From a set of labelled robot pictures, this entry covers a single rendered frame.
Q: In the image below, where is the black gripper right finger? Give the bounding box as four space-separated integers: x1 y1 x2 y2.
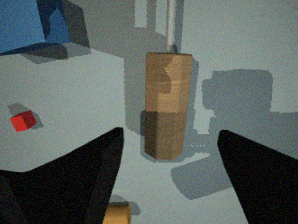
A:
217 131 298 224

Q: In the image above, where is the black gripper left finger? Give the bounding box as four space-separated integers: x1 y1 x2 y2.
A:
0 127 124 224

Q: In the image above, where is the hammer with orange handle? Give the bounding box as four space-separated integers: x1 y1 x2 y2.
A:
102 204 132 224

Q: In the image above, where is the small red cube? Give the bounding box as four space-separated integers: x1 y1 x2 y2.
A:
9 109 37 132

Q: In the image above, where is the blue cube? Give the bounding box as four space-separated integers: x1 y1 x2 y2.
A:
0 0 71 56

